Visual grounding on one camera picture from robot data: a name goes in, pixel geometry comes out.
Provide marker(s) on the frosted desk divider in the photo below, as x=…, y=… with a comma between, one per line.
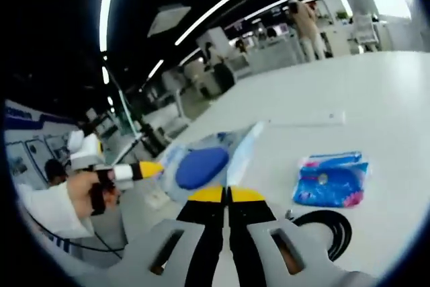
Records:
x=272, y=51

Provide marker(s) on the ceiling air vent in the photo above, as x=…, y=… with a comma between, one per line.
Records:
x=169, y=19

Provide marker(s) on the clear packet with blue disc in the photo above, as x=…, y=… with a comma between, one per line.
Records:
x=201, y=169

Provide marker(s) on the black office chair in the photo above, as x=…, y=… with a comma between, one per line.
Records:
x=225, y=78

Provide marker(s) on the wall display board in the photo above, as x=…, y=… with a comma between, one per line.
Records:
x=30, y=142

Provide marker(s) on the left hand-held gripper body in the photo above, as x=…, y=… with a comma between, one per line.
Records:
x=85, y=152

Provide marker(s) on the green potted plant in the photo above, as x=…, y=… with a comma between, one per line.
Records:
x=342, y=15

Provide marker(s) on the person's left hand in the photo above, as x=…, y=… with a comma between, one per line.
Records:
x=79, y=193

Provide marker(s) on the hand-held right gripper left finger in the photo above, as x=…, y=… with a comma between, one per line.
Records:
x=158, y=250

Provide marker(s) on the blue printed tissue packet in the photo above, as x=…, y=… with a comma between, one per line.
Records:
x=329, y=183

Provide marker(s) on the white tabletop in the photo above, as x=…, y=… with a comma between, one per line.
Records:
x=336, y=92

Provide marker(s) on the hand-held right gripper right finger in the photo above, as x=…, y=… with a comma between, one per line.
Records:
x=295, y=253

